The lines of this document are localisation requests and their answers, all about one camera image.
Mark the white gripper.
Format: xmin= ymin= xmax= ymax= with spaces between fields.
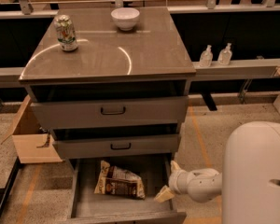
xmin=154 ymin=161 xmax=221 ymax=203

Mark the brown chip bag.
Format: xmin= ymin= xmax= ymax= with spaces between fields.
xmin=94 ymin=161 xmax=146 ymax=199

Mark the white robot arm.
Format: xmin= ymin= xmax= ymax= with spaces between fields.
xmin=155 ymin=121 xmax=280 ymax=224

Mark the grey top drawer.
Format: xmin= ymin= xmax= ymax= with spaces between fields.
xmin=32 ymin=96 xmax=188 ymax=129

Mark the grey drawer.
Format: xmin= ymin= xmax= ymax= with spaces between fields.
xmin=32 ymin=96 xmax=188 ymax=129
xmin=63 ymin=154 xmax=187 ymax=224
xmin=53 ymin=134 xmax=180 ymax=160

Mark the grey bottom drawer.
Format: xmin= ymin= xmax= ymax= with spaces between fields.
xmin=63 ymin=154 xmax=187 ymax=224

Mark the grey middle drawer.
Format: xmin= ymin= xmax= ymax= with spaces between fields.
xmin=53 ymin=134 xmax=180 ymax=160

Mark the grey drawer cabinet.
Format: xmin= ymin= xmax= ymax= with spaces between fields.
xmin=19 ymin=7 xmax=197 ymax=161

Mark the clear sanitizer bottle left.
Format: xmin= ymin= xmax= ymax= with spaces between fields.
xmin=199 ymin=45 xmax=213 ymax=67

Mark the clear sanitizer bottle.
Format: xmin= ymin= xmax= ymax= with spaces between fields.
xmin=217 ymin=43 xmax=232 ymax=65
xmin=199 ymin=45 xmax=213 ymax=67

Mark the clear sanitizer bottle right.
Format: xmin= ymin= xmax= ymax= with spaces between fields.
xmin=217 ymin=43 xmax=232 ymax=65

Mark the open cardboard box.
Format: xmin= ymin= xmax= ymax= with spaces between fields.
xmin=2 ymin=95 xmax=63 ymax=164

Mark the white ceramic bowl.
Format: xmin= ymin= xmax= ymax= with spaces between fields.
xmin=111 ymin=7 xmax=140 ymax=31

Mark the green white soda can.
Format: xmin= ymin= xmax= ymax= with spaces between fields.
xmin=53 ymin=15 xmax=78 ymax=51

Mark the black floor frame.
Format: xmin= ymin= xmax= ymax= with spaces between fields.
xmin=0 ymin=159 xmax=21 ymax=218

